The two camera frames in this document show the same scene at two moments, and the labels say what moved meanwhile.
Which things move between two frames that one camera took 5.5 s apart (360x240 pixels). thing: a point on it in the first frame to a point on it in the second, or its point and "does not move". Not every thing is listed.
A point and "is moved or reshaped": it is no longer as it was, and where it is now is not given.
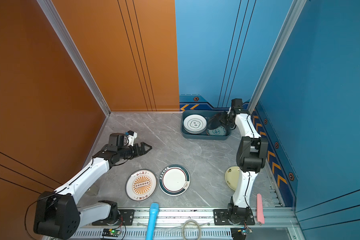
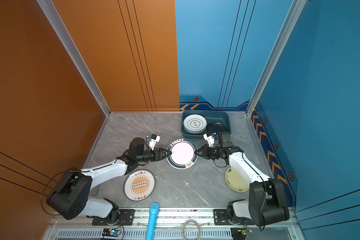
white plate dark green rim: (174, 180) to (183, 155)
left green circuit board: (111, 232) does not move
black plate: (215, 120) is moved or reshaped
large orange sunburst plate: (141, 185) does not move
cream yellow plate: (232, 177) does not move
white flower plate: (195, 124) does not move
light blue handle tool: (153, 210) does not move
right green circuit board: (239, 233) does not move
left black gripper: (142, 150) to (158, 156)
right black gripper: (231, 125) to (205, 148)
